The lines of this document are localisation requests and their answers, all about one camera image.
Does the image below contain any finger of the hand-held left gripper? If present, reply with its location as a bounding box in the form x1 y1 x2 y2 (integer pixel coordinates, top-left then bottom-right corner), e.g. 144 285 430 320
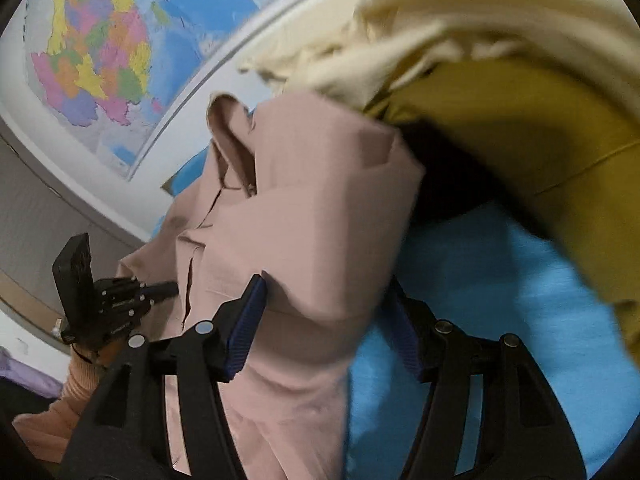
102 276 179 313

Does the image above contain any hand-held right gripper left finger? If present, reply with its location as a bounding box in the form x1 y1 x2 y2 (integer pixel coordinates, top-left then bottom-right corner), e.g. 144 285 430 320
60 274 268 480

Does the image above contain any grey wardrobe door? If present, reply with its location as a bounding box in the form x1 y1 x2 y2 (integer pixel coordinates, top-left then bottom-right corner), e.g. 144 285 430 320
0 130 151 331

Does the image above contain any mustard yellow garment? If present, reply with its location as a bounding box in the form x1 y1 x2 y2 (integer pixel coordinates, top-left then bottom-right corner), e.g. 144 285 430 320
365 55 640 356

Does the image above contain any person's left forearm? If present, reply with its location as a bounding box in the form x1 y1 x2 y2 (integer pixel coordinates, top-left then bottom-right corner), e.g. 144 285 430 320
12 345 108 461

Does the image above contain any cream garment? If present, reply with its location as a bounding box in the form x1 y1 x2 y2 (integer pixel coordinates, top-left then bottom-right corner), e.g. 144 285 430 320
237 0 628 111

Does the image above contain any purple cloth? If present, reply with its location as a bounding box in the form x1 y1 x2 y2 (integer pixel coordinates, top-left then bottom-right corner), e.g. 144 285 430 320
0 347 66 402

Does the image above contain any pink shirt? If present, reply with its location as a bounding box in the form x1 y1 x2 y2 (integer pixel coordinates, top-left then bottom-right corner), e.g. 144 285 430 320
117 92 426 480

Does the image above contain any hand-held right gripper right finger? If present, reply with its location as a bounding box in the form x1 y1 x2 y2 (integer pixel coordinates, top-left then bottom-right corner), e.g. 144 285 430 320
387 280 588 480

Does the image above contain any black garment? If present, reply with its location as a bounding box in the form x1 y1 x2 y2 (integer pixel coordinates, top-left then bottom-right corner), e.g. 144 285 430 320
395 120 556 241

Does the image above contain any colourful wall map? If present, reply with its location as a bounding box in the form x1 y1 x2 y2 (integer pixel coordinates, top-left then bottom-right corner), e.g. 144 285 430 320
0 0 372 182

